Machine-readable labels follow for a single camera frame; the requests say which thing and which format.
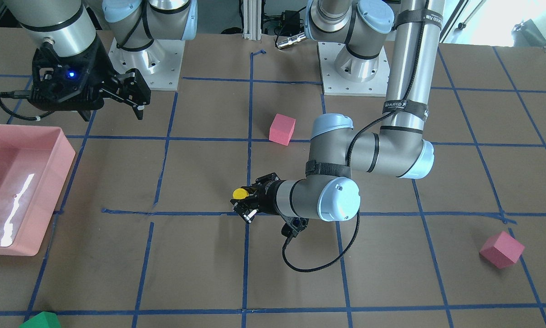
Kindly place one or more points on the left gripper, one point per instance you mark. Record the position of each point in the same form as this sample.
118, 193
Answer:
268, 197

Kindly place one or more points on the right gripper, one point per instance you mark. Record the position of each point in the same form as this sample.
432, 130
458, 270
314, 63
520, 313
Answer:
100, 58

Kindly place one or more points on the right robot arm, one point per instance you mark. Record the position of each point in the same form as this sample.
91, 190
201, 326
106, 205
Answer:
136, 24

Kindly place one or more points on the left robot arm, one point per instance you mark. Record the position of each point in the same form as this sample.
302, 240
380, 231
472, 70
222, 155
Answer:
328, 192

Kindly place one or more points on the pink cube near base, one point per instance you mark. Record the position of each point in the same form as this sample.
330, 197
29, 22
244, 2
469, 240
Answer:
282, 129

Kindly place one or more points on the pink plastic bin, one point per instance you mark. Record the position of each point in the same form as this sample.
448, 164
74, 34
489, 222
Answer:
34, 164

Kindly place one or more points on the silver cylinder connector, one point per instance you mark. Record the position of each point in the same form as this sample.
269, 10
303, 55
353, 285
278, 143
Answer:
290, 41

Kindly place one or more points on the green cube far corner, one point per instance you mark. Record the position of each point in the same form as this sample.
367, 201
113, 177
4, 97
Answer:
42, 320

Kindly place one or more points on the pink cube near edge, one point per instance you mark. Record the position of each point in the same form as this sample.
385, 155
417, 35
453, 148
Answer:
502, 250

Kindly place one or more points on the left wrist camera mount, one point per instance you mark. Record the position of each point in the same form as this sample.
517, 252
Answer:
293, 226

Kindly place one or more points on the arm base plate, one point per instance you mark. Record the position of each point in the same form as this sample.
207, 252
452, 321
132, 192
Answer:
346, 75
160, 64

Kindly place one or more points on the aluminium frame post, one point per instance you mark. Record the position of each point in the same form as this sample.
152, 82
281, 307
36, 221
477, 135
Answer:
251, 19

